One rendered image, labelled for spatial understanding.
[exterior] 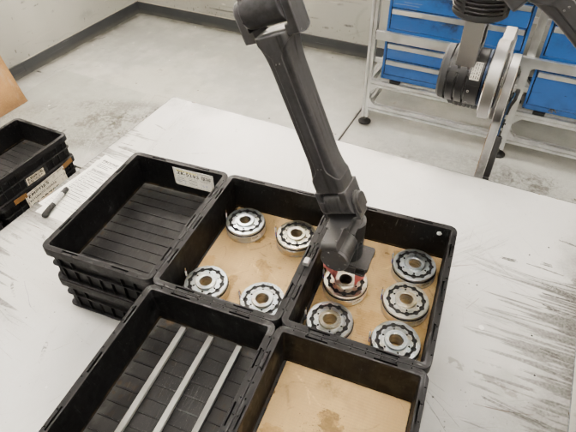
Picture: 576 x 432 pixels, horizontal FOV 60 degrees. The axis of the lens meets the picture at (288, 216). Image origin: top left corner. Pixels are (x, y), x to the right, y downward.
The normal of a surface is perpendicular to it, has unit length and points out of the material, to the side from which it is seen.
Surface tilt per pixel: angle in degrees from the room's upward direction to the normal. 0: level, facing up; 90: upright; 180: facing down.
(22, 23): 90
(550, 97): 90
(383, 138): 0
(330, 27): 90
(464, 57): 90
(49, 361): 0
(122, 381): 0
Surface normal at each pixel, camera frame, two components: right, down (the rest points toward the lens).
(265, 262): -0.01, -0.73
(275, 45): -0.44, 0.62
